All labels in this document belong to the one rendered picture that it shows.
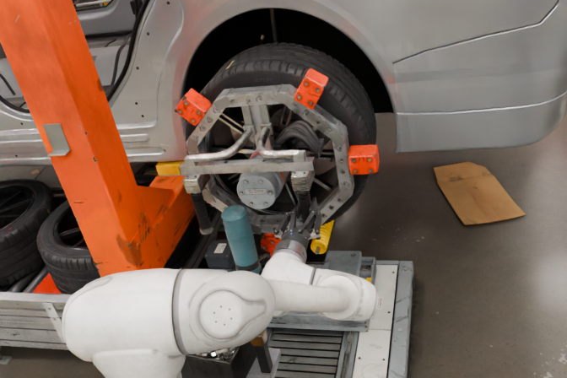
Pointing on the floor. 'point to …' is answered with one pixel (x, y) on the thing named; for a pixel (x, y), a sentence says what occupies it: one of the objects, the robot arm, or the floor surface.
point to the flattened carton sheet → (475, 194)
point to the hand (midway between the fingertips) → (306, 207)
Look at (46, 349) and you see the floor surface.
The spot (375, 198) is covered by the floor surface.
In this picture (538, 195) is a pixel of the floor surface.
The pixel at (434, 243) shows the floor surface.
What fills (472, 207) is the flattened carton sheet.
